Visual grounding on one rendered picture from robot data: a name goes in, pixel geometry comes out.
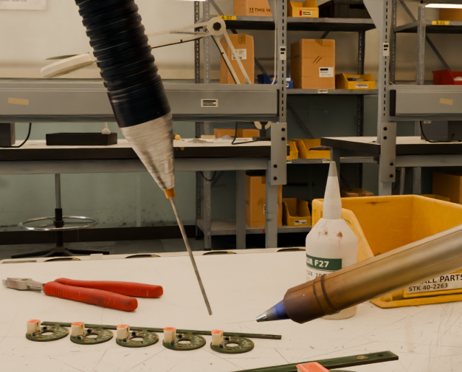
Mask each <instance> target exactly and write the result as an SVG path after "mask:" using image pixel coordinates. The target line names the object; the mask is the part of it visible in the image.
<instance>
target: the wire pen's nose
mask: <svg viewBox="0 0 462 372"><path fill-rule="evenodd" d="M119 129H120V130H121V132H122V133H123V135H124V137H125V138H126V139H127V141H128V142H129V144H130V145H131V147H132V148H133V149H134V151H135V152H136V154H137V156H138V157H139V158H140V159H141V161H142V163H143V164H144V165H145V167H146V168H147V169H148V171H149V173H150V174H151V175H152V177H153V178H154V180H155V181H156V183H157V184H158V186H160V187H161V189H162V190H168V189H171V188H172V187H174V183H175V176H174V157H173V120H172V112H169V113H167V114H166V115H164V116H161V117H159V118H156V119H155V120H151V121H148V122H146V123H142V124H139V125H134V126H130V127H126V128H119Z"/></svg>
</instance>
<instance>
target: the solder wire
mask: <svg viewBox="0 0 462 372"><path fill-rule="evenodd" d="M170 201H171V204H172V206H173V210H174V213H175V215H176V219H177V221H178V223H179V227H180V230H181V232H182V236H183V239H184V241H185V245H186V247H187V251H188V254H189V256H190V260H191V263H192V265H193V269H194V272H195V274H196V278H197V281H198V283H199V287H200V289H201V293H202V295H203V298H204V302H205V304H206V307H207V310H208V313H209V315H212V314H213V313H212V310H211V308H210V304H209V301H208V299H207V296H206V293H205V290H204V287H203V284H202V281H201V278H200V275H199V271H198V269H197V266H196V262H195V260H194V257H193V253H192V251H191V248H190V245H189V242H188V239H187V236H186V233H185V229H184V227H183V224H182V220H181V218H180V215H179V211H178V209H177V206H176V203H175V200H174V197H173V198H170Z"/></svg>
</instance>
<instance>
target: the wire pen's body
mask: <svg viewBox="0 0 462 372"><path fill-rule="evenodd" d="M75 3H76V5H77V6H78V7H79V10H78V12H79V15H80V16H82V17H83V20H82V23H83V26H84V27H85V28H86V35H87V37H89V38H90V41H89V44H90V47H92V48H93V50H94V51H93V55H94V57H95V58H97V61H96V64H97V67H99V68H100V76H101V77H102V78H103V79H104V81H103V84H104V86H105V87H106V88H107V89H108V90H107V92H106V93H107V95H108V98H109V101H110V104H111V107H112V110H113V112H114V116H115V118H116V121H117V124H118V127H119V128H126V127H130V126H134V125H139V124H142V123H146V122H148V121H151V120H155V119H156V118H159V117H161V116H164V115H166V114H167V113H169V112H171V108H170V104H169V101H168V97H167V95H166V92H165V88H164V86H163V83H162V79H161V76H160V75H158V73H157V72H158V67H157V65H156V64H154V61H155V58H154V55H152V54H151V51H152V49H151V45H149V44H148V36H147V35H146V34H145V26H144V24H142V23H141V20H142V17H141V15H140V14H138V12H137V11H138V10H139V8H138V6H137V4H135V2H134V0H75Z"/></svg>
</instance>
